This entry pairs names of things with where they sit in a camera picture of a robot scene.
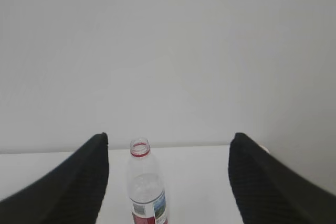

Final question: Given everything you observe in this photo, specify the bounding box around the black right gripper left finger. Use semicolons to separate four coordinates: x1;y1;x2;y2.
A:
1;133;109;223

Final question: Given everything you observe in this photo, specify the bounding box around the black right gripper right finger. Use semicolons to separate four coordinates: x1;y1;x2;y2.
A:
228;133;335;223

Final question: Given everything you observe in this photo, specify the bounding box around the clear water bottle red label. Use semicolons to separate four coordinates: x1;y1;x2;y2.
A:
127;137;168;224

